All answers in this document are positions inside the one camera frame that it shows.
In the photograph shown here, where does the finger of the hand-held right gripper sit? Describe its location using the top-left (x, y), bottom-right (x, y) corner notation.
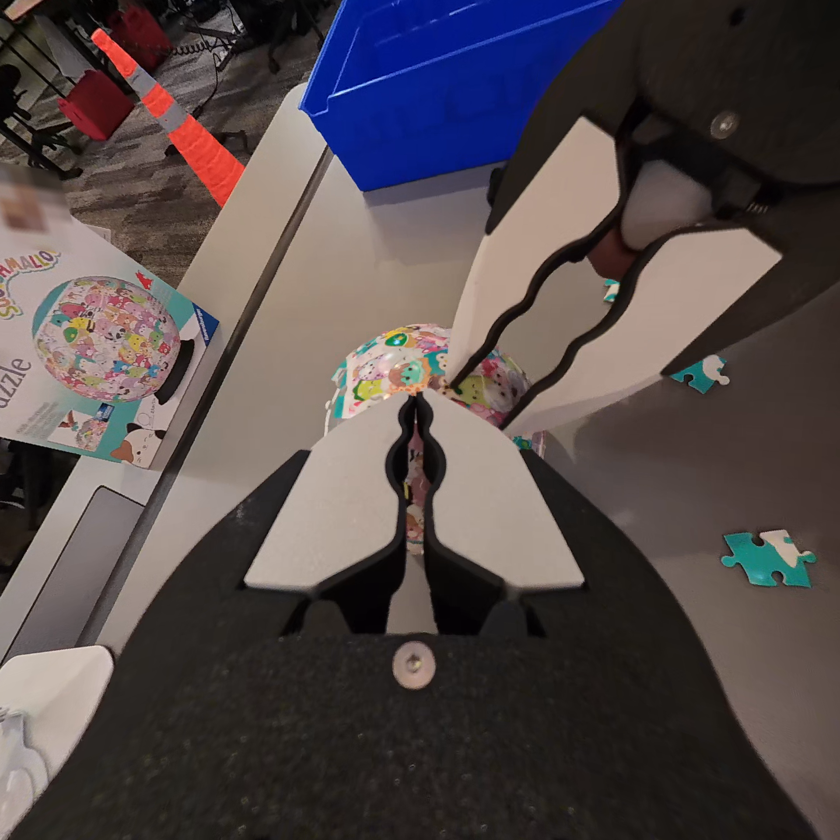
top-left (449, 117), bottom-right (624, 388)
top-left (502, 223), bottom-right (783, 434)

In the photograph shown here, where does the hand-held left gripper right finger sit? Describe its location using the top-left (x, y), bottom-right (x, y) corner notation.
top-left (417, 391), bottom-right (586, 635)

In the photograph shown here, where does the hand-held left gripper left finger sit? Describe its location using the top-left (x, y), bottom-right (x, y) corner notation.
top-left (243, 394), bottom-right (414, 635)

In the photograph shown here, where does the colourful puzzle ball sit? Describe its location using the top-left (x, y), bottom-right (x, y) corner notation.
top-left (326, 323), bottom-right (546, 557)

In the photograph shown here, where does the teal puzzle box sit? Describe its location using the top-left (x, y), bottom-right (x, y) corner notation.
top-left (0, 210), bottom-right (221, 470)

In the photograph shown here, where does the person's right hand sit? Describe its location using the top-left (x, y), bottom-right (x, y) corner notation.
top-left (587, 230), bottom-right (639, 281)

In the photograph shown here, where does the blue plastic bin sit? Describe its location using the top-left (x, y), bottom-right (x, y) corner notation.
top-left (298, 0), bottom-right (624, 193)

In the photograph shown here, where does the grey closed laptop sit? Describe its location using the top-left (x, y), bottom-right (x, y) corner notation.
top-left (3, 486), bottom-right (145, 657)

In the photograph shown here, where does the orange grey striped barrier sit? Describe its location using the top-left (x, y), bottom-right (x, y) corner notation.
top-left (91, 28), bottom-right (245, 207)

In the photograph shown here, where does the clear plastic packaging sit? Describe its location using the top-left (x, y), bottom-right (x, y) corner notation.
top-left (0, 705), bottom-right (50, 815)

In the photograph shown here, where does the red box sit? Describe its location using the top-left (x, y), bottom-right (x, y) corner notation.
top-left (108, 5), bottom-right (173, 72)
top-left (58, 69), bottom-right (135, 140)

